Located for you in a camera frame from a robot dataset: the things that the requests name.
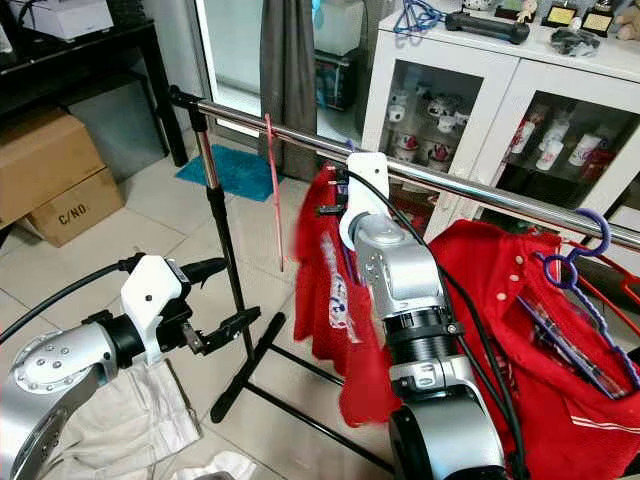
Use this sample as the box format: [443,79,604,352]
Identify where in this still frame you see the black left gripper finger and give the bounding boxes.
[175,256,229,288]
[198,307,264,357]

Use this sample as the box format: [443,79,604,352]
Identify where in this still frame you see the purple plastic hanger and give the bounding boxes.
[325,138,361,281]
[518,208,640,401]

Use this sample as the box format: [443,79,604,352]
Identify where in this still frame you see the red shirt white print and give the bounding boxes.
[295,165,401,429]

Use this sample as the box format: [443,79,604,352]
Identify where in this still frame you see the pink plastic hanger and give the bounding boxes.
[263,113,286,273]

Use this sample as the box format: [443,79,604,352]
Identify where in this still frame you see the blue floor mat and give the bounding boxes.
[175,143,276,201]

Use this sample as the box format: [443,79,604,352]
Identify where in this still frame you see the white cloth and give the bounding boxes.
[175,450,256,480]
[50,385,201,480]

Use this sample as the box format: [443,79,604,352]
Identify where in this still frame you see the grey curtain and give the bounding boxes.
[258,0,319,153]

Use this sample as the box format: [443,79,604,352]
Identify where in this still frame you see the cardboard box black print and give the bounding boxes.
[25,165,126,248]

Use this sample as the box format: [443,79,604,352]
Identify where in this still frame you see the chrome black clothes rack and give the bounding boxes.
[168,85,640,476]

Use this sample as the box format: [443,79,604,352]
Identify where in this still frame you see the white plastic canister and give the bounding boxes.
[313,0,361,56]

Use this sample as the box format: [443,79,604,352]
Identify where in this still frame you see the red shirt white buttons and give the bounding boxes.
[400,220,640,480]

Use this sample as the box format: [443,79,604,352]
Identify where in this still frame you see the large plain cardboard box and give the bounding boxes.
[0,105,126,229]

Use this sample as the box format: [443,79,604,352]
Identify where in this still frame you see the white red printed cup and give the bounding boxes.
[515,120,541,157]
[570,134,602,167]

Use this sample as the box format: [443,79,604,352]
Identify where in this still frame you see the white glass door cabinet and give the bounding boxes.
[360,10,640,216]

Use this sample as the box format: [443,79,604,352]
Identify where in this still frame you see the black foam roller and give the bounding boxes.
[445,10,531,46]

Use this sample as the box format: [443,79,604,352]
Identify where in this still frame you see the black desk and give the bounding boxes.
[0,20,189,166]

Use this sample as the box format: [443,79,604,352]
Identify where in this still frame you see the gold black plaque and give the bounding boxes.
[580,5,617,37]
[540,2,579,28]

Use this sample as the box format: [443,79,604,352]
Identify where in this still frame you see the white appliance box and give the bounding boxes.
[10,0,116,43]

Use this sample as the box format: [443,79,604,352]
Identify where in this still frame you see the beige plush toy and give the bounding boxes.
[615,10,640,41]

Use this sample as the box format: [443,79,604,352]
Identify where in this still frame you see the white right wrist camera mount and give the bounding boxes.
[338,152,391,251]

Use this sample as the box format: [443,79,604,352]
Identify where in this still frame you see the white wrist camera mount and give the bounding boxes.
[120,254,189,365]
[338,152,391,251]

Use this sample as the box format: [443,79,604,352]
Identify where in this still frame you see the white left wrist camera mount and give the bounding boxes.
[120,254,189,365]

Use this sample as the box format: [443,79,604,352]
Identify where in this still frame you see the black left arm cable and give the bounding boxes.
[0,258,143,339]

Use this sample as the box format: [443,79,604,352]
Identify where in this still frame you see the blue wire hanger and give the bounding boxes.
[393,0,446,36]

